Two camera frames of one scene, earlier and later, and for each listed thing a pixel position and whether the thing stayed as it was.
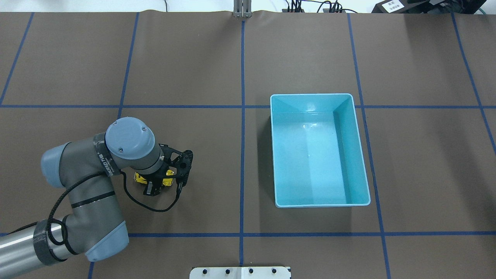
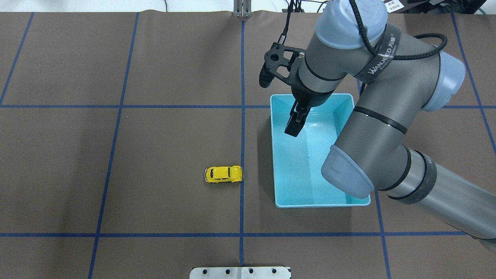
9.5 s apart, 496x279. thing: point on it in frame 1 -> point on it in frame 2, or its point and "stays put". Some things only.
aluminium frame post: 242,9 stays put
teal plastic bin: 317,157 stays put
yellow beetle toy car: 167,182 -> 220,174
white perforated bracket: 240,272 stays put
